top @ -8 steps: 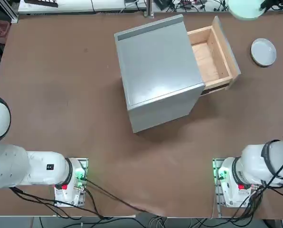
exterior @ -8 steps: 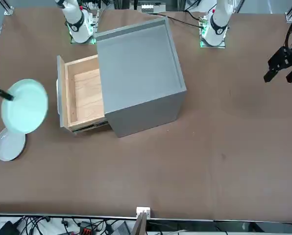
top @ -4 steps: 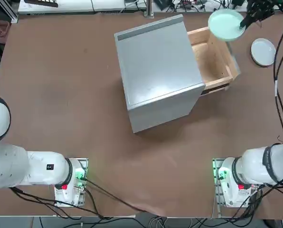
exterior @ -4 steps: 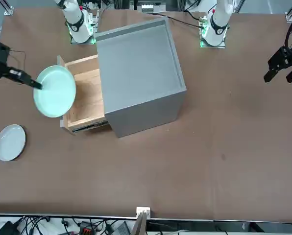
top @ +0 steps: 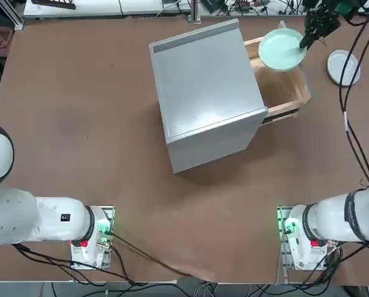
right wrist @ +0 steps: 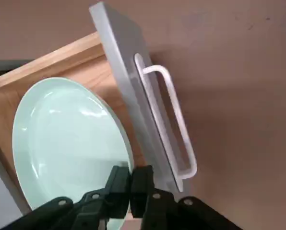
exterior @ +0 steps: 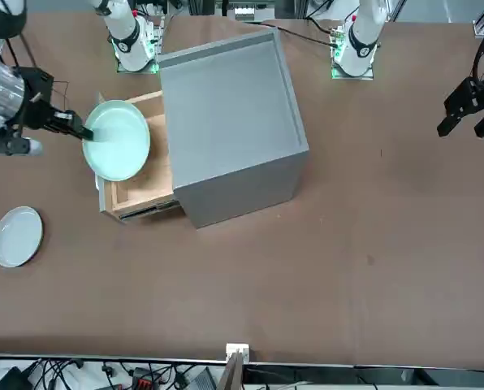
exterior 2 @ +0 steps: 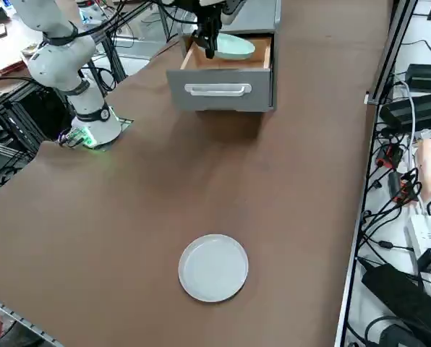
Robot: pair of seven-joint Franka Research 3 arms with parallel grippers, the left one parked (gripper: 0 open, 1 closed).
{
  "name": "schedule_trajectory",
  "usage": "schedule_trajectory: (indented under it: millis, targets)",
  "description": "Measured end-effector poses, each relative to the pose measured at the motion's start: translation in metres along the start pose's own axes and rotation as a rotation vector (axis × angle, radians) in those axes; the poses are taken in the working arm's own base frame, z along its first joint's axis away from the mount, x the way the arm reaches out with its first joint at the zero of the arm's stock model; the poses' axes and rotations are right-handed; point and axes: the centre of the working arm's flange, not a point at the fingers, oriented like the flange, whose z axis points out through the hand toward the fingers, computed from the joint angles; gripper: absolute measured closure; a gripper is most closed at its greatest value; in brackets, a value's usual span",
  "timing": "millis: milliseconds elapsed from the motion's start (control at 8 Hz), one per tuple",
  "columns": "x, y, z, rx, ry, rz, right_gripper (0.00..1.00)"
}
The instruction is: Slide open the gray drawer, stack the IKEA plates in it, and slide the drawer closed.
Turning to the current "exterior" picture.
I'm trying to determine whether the small gray box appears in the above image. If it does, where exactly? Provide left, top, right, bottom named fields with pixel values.
left=233, top=4, right=256, bottom=21

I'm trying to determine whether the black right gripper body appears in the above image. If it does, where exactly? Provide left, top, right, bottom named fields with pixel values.
left=12, top=67, right=60, bottom=132

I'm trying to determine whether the red and black plug block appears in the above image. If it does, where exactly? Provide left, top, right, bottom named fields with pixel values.
left=128, top=366, right=165, bottom=390

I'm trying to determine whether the vertical mounting post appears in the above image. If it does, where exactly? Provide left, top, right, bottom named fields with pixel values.
left=219, top=351, right=244, bottom=390

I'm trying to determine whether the black cable of left arm base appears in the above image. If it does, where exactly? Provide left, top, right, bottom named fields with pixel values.
left=266, top=22, right=337, bottom=48

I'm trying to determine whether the black box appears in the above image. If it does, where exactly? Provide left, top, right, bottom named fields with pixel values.
left=0, top=366, right=28, bottom=390

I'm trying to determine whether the mint green plate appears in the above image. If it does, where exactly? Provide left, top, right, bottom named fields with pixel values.
left=81, top=100, right=152, bottom=182

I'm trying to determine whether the gray steel cabinet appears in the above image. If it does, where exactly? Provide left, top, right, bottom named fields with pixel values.
left=156, top=26, right=311, bottom=230

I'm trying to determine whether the white post base bracket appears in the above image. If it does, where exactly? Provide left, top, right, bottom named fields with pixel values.
left=225, top=343, right=251, bottom=362

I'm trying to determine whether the pale white plate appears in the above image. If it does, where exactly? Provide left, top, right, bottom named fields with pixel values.
left=0, top=206, right=45, bottom=268

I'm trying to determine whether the gray drawer with white handle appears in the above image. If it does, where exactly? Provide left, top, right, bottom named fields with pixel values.
left=93, top=89, right=179, bottom=223

